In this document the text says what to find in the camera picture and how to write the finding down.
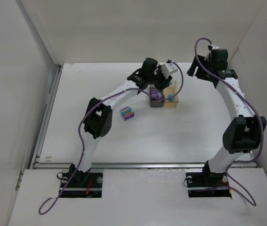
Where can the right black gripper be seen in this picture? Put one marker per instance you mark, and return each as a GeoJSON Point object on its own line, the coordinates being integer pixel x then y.
{"type": "Point", "coordinates": [196, 69]}

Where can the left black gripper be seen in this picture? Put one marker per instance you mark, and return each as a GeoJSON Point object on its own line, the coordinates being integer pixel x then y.
{"type": "Point", "coordinates": [161, 81]}

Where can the teal lego brick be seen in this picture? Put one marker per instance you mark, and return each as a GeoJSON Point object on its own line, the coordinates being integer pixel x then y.
{"type": "Point", "coordinates": [171, 97]}

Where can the purple arch lego piece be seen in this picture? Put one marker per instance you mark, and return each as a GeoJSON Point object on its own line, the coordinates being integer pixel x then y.
{"type": "Point", "coordinates": [154, 93]}

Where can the teal purple lego stack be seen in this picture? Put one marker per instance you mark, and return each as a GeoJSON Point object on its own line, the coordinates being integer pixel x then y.
{"type": "Point", "coordinates": [127, 113]}

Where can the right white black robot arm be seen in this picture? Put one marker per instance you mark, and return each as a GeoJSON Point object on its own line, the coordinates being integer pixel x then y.
{"type": "Point", "coordinates": [243, 133]}

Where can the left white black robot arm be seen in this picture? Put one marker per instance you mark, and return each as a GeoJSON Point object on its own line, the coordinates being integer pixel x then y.
{"type": "Point", "coordinates": [97, 120]}

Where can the grey transparent container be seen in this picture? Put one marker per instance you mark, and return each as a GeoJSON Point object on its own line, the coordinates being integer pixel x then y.
{"type": "Point", "coordinates": [156, 102]}

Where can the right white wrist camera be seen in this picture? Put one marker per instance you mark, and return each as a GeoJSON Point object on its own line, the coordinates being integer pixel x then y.
{"type": "Point", "coordinates": [210, 48]}

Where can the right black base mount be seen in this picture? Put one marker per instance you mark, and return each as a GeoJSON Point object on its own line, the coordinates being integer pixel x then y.
{"type": "Point", "coordinates": [205, 184]}

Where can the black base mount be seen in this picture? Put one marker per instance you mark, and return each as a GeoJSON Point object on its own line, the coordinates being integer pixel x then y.
{"type": "Point", "coordinates": [205, 184]}
{"type": "Point", "coordinates": [91, 187]}

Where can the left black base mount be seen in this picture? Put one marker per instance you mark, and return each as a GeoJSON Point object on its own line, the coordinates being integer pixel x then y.
{"type": "Point", "coordinates": [91, 187]}

